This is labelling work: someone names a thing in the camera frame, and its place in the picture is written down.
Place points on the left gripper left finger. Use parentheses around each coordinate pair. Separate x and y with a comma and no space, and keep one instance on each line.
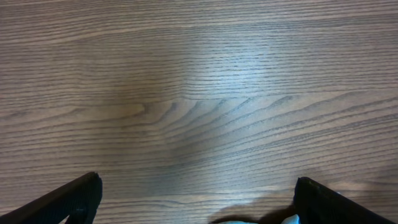
(75,202)

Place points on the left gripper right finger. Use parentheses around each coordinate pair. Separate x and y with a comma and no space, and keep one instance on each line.
(316,204)

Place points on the light blue t-shirt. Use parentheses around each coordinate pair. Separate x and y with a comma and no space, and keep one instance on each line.
(269,209)

